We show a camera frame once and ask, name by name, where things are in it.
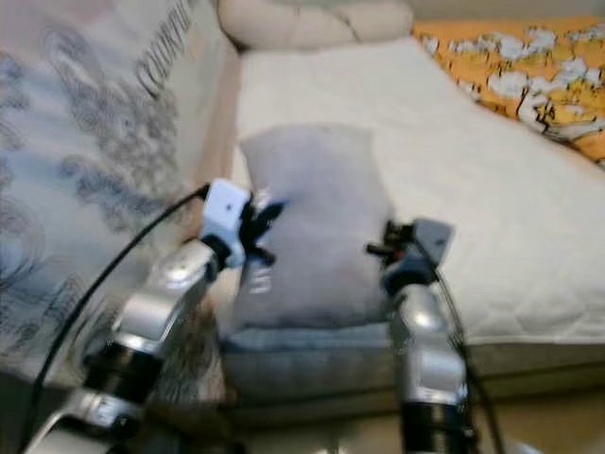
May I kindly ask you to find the grey pillow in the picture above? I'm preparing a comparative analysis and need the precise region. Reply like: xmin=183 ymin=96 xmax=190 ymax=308
xmin=222 ymin=123 xmax=398 ymax=332

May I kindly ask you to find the white quilted mattress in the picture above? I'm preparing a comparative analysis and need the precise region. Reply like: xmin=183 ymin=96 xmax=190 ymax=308
xmin=232 ymin=38 xmax=605 ymax=346

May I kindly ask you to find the grey bed base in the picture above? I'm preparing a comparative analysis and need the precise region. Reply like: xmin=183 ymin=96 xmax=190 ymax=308
xmin=217 ymin=326 xmax=605 ymax=408

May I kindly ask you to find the beige pillow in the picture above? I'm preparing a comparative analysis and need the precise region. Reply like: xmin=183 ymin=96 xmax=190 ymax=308
xmin=216 ymin=0 xmax=415 ymax=50

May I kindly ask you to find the yellow egg-cartoon duvet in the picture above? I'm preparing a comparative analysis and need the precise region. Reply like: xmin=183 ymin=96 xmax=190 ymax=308
xmin=411 ymin=17 xmax=605 ymax=166

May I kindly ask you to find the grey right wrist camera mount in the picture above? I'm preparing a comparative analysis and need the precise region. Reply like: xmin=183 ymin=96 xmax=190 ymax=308
xmin=406 ymin=218 xmax=455 ymax=280

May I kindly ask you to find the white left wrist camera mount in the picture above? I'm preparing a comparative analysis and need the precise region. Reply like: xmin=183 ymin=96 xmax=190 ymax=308
xmin=201 ymin=178 xmax=254 ymax=249

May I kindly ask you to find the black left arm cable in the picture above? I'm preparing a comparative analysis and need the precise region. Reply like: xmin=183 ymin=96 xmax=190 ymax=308
xmin=24 ymin=184 xmax=211 ymax=454

